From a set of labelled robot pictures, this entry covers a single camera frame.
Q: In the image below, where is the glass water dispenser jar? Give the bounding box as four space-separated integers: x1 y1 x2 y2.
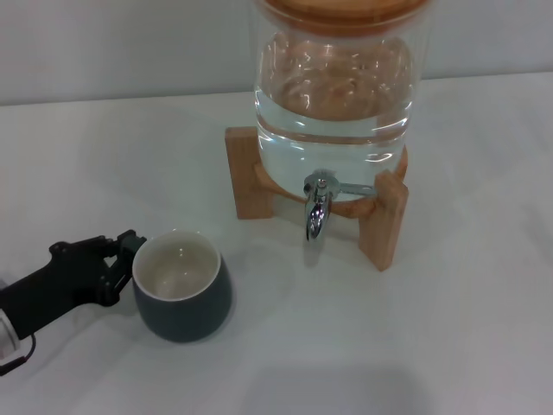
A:
249 0 433 205

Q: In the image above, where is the wooden dispenser stand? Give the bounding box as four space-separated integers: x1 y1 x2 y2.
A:
224 125 410 273

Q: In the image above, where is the wooden dispenser lid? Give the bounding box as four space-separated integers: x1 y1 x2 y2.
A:
258 0 427 36

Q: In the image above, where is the black ceramic cup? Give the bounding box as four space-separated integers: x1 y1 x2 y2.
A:
131 230 236 345

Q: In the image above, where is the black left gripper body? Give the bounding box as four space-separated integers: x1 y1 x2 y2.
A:
0 235 118 341

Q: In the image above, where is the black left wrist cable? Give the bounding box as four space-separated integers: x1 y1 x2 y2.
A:
0 332 39 378

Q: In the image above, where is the chrome faucet with lever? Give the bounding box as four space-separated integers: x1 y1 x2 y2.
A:
302 169 376 242

